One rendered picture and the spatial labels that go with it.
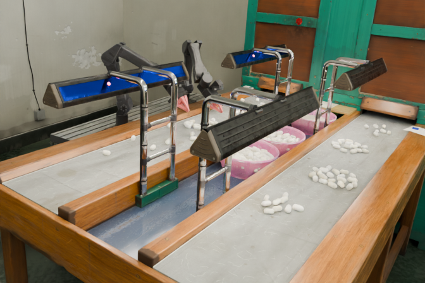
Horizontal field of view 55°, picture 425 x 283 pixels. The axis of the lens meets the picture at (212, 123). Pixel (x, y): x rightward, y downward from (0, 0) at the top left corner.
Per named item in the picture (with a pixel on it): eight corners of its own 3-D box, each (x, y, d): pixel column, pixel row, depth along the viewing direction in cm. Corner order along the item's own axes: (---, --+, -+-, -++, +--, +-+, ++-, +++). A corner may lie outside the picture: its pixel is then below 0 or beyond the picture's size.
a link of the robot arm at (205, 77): (216, 82, 223) (212, 63, 227) (201, 83, 220) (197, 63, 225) (210, 93, 233) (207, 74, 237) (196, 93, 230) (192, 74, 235)
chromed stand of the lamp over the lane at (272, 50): (240, 128, 227) (247, 47, 213) (257, 120, 243) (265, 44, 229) (271, 137, 217) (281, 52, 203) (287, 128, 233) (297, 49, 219)
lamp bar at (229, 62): (220, 67, 201) (221, 52, 198) (277, 55, 250) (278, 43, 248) (234, 69, 196) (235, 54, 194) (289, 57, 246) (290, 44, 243)
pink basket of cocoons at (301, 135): (243, 156, 189) (245, 138, 186) (251, 138, 214) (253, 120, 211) (301, 166, 184) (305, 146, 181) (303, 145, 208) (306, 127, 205)
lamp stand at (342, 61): (308, 147, 206) (321, 59, 192) (322, 137, 222) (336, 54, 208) (346, 158, 196) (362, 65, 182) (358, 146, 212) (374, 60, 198)
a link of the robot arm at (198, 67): (210, 76, 231) (200, 34, 245) (195, 76, 228) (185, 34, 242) (204, 88, 241) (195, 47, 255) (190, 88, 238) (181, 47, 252)
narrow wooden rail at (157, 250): (136, 285, 108) (136, 249, 104) (349, 126, 251) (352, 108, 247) (152, 295, 105) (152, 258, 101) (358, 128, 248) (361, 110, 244)
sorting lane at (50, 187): (1, 188, 138) (0, 182, 138) (260, 96, 281) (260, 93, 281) (57, 220, 123) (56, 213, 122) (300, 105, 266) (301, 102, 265)
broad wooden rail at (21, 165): (-13, 213, 149) (-19, 166, 143) (243, 112, 292) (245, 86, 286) (6, 224, 143) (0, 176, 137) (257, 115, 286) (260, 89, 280)
